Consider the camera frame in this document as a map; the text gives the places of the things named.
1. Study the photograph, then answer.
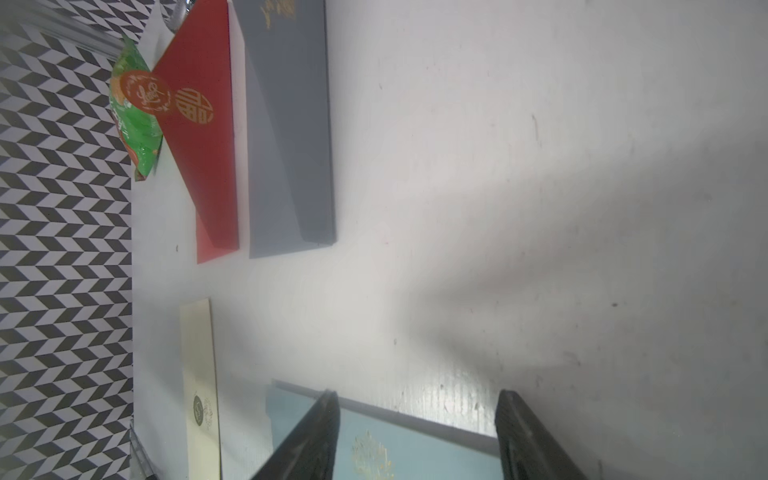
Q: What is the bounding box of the green snack bag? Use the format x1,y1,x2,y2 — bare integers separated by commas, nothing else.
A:
109,35,163,182

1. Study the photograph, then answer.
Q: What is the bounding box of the dark grey envelope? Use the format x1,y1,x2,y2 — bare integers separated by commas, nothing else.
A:
233,1,336,258

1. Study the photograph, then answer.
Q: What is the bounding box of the red envelope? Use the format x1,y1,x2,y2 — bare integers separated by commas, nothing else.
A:
117,0,239,263

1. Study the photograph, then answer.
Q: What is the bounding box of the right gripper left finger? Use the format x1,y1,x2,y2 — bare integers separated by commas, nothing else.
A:
252,391,341,480

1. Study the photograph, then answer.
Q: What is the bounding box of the chrome wire stand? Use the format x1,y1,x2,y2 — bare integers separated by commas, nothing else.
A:
166,0,195,32

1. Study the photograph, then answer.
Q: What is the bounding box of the cream yellow envelope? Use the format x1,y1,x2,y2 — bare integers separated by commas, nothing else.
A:
180,298,221,479

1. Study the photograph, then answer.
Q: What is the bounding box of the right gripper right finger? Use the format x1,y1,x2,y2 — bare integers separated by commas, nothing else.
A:
495,390,587,480

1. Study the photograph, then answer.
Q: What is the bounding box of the light blue envelope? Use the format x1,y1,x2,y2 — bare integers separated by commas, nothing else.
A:
265,379,505,480

